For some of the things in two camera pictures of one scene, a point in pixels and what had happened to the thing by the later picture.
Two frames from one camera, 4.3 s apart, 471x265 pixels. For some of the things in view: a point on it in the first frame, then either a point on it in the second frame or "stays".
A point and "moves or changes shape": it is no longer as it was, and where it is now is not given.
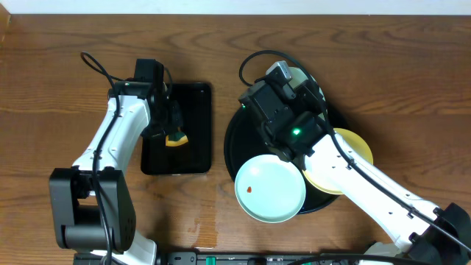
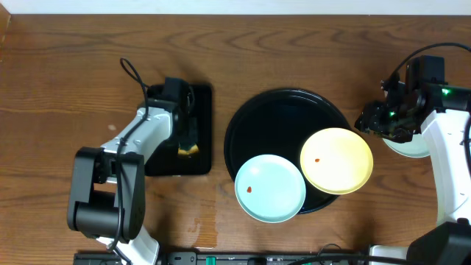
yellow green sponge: x=176 y=139 moves or changes shape
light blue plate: x=299 y=77 to x=415 y=148
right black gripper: x=309 y=93 to x=371 y=120
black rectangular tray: x=193 y=157 stays
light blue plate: x=270 y=189 stays
